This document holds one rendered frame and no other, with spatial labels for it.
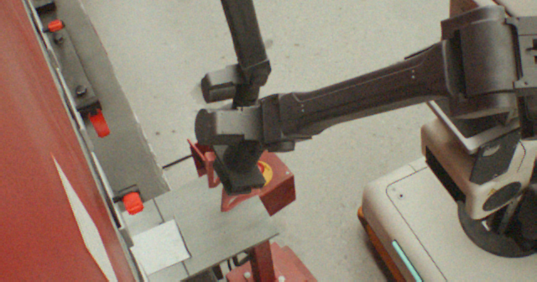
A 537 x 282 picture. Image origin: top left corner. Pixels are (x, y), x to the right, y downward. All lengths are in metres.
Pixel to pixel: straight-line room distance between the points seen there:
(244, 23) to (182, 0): 1.88
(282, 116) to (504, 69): 0.37
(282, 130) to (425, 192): 1.20
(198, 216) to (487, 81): 0.70
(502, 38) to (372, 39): 2.17
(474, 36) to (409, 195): 1.41
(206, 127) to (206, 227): 0.28
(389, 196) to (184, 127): 0.93
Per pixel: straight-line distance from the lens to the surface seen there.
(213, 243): 1.23
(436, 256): 2.02
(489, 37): 0.72
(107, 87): 1.66
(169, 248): 1.23
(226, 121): 1.00
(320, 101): 0.90
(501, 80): 0.71
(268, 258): 1.98
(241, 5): 1.22
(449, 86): 0.75
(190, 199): 1.28
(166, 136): 2.63
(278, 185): 1.54
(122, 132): 1.56
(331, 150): 2.52
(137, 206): 0.92
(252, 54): 1.34
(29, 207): 0.30
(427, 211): 2.08
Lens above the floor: 2.08
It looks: 54 degrees down
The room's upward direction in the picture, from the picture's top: 8 degrees counter-clockwise
